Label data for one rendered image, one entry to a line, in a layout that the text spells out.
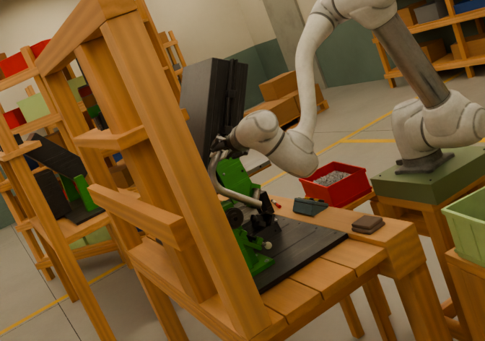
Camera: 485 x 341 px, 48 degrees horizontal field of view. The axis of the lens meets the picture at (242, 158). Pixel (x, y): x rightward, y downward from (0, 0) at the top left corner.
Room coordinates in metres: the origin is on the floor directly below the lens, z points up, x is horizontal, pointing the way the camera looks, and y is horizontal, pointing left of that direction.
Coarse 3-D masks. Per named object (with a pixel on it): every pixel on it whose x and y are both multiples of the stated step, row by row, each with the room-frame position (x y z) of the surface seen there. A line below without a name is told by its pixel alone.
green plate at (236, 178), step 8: (224, 160) 2.19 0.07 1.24; (232, 160) 2.20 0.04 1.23; (216, 168) 2.17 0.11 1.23; (224, 168) 2.18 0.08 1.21; (232, 168) 2.19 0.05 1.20; (240, 168) 2.20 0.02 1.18; (224, 176) 2.17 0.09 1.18; (232, 176) 2.18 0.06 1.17; (240, 176) 2.18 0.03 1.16; (248, 176) 2.19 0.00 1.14; (224, 184) 2.15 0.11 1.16; (232, 184) 2.16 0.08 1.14; (240, 184) 2.17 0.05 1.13; (248, 184) 2.18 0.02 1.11; (240, 192) 2.16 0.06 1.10; (248, 192) 2.17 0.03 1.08; (232, 200) 2.14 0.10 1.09
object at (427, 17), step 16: (448, 0) 6.96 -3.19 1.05; (464, 0) 7.13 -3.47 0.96; (480, 0) 6.63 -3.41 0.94; (400, 16) 7.86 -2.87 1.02; (416, 16) 7.54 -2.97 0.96; (432, 16) 7.28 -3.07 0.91; (448, 16) 7.12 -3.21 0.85; (464, 16) 6.77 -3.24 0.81; (480, 16) 6.57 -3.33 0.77; (416, 32) 7.52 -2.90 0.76; (480, 32) 7.17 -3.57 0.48; (432, 48) 7.64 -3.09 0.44; (464, 48) 6.96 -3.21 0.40; (480, 48) 6.83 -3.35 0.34; (384, 64) 8.32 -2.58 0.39; (432, 64) 7.49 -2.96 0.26; (448, 64) 7.19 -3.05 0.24; (464, 64) 6.96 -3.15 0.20
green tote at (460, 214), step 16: (480, 192) 1.61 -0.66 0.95; (448, 208) 1.58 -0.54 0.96; (464, 208) 1.60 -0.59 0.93; (480, 208) 1.61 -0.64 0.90; (448, 224) 1.58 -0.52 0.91; (464, 224) 1.50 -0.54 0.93; (480, 224) 1.41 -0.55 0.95; (464, 240) 1.52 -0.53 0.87; (480, 240) 1.44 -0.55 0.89; (464, 256) 1.55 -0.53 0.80; (480, 256) 1.46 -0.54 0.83
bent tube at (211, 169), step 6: (222, 150) 2.02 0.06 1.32; (216, 156) 2.01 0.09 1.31; (210, 162) 2.00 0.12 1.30; (216, 162) 2.00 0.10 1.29; (210, 168) 1.98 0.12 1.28; (210, 174) 1.97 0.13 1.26; (216, 180) 1.97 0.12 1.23; (216, 186) 1.96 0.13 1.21; (222, 186) 1.97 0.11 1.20; (222, 192) 1.96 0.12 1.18; (228, 192) 1.96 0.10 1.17; (234, 192) 1.97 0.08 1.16; (234, 198) 1.97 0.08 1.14; (240, 198) 1.97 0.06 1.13; (246, 198) 1.98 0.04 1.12; (252, 198) 1.99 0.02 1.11; (252, 204) 1.98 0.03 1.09; (258, 204) 1.99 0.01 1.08
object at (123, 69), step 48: (96, 48) 1.81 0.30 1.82; (144, 48) 1.46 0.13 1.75; (96, 96) 1.89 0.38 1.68; (144, 96) 1.44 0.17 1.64; (144, 144) 1.81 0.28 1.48; (192, 144) 1.47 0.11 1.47; (144, 192) 1.83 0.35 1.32; (192, 192) 1.45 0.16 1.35; (192, 288) 1.79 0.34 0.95; (240, 288) 1.45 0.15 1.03
